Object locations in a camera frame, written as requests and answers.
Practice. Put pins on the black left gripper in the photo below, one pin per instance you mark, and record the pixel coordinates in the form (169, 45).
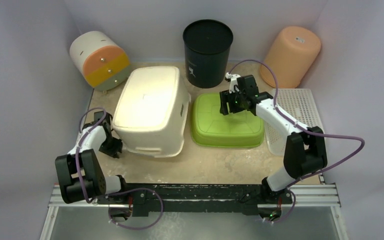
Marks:
(116, 148)

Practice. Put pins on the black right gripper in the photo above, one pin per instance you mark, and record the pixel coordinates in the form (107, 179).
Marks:
(229, 102)

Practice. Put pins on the lime green basin tray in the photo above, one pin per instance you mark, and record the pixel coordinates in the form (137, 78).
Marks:
(210, 128)

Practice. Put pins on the cream perforated laundry basket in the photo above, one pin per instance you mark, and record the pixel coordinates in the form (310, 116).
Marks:
(151, 113)

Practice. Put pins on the dark navy round bin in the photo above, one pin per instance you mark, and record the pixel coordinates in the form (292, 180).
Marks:
(207, 44)

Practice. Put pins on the white perforated strainer basket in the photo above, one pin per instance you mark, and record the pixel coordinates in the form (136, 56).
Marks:
(300, 104)

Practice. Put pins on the orange plastic bucket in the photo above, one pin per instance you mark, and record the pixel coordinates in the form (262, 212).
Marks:
(291, 54)

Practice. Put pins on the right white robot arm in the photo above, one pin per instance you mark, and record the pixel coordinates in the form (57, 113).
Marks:
(305, 149)

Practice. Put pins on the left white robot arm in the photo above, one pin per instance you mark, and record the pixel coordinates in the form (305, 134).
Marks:
(79, 174)

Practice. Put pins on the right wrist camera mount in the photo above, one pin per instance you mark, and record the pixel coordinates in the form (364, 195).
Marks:
(233, 82)

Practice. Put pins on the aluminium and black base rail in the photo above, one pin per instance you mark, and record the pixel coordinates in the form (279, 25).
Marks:
(209, 198)

